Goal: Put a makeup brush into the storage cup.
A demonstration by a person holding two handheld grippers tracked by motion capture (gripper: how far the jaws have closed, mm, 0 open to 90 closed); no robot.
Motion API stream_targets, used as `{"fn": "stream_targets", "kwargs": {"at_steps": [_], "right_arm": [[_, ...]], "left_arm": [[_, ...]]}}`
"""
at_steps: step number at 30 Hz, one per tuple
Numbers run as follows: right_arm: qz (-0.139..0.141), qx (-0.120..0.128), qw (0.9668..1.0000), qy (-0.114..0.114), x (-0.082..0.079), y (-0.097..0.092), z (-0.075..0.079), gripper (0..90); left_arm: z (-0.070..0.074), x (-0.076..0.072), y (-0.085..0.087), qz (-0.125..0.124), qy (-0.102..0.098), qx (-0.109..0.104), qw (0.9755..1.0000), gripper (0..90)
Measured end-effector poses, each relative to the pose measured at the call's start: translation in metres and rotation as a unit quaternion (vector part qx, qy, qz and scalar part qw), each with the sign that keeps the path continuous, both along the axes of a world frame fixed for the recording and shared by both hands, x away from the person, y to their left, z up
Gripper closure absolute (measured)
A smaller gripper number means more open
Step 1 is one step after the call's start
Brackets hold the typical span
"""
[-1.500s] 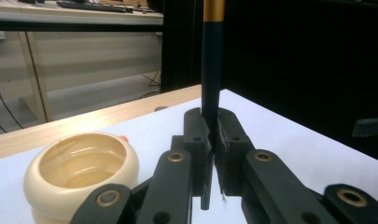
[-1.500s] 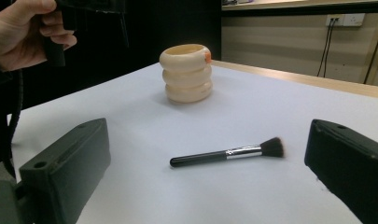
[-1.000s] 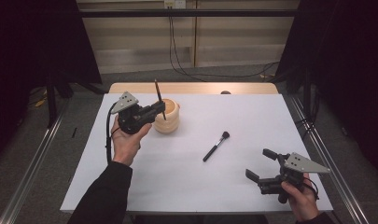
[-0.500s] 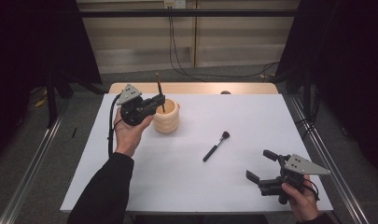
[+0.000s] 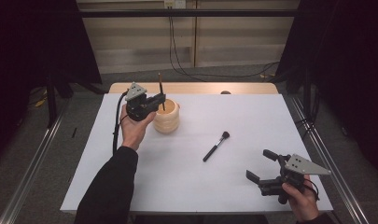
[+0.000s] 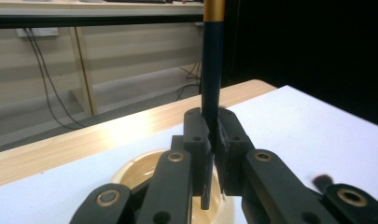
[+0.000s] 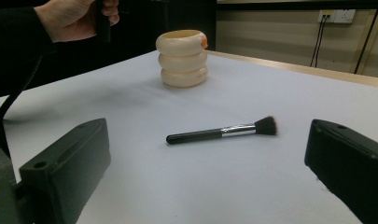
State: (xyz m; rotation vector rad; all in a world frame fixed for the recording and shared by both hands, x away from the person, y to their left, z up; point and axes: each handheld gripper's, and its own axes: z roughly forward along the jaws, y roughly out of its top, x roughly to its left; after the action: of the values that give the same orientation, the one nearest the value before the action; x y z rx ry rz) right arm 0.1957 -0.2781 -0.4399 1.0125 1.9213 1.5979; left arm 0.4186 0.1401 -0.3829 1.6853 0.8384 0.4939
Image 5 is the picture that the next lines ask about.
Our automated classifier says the white table mat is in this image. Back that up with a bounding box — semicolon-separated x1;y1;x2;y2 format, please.
59;92;334;215

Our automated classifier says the yellow floor scrap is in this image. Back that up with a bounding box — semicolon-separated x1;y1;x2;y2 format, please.
34;96;49;108

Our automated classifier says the black horizontal bar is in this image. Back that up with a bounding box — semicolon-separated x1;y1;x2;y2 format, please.
78;8;300;18

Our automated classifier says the black wall cable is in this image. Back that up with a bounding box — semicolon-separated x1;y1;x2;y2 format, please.
168;15;207;83
171;15;281;79

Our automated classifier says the white wall socket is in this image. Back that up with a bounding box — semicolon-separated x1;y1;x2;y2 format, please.
163;0;187;9

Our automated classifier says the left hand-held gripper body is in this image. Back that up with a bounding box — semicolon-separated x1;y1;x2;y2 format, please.
124;81;157;122

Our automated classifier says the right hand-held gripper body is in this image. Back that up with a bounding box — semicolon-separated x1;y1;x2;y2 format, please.
257;153;332;205

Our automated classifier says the right hand-held gripper cable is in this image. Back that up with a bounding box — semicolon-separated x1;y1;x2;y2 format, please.
302;178;321;202

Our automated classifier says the thin brown pencil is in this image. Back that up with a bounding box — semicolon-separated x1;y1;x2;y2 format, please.
158;72;166;112

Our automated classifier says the black fluffy makeup brush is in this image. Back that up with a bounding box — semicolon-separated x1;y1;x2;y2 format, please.
203;131;231;162

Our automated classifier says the person's left hand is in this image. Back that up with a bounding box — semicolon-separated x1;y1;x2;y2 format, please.
119;105;157;152

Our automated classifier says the left hand-held gripper cable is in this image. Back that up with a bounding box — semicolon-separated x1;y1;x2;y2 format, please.
112;90;129;156

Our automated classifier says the hand-held gripper cable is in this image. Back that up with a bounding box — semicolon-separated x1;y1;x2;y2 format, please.
302;178;321;202
112;90;129;156

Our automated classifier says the person's right hand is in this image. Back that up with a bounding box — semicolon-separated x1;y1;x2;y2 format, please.
281;175;320;222

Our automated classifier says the beige ribbed cup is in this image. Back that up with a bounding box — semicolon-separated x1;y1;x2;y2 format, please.
152;98;181;135

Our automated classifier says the black curtain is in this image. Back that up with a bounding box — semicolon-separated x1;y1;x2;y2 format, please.
274;0;378;178
0;0;103;166

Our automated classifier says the aluminium floor rail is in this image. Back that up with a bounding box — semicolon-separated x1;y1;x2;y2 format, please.
289;95;371;224
0;102;71;224

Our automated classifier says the black metal stand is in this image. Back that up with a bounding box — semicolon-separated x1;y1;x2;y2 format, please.
46;71;59;129

